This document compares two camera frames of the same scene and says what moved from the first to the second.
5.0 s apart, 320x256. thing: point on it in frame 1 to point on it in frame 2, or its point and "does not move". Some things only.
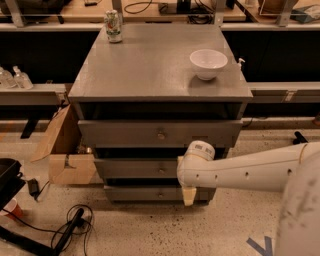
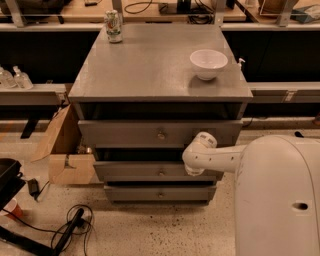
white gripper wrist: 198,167 to 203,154
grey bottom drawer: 140,193 does not move
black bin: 10,179 does not move
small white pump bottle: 239,65 does not move
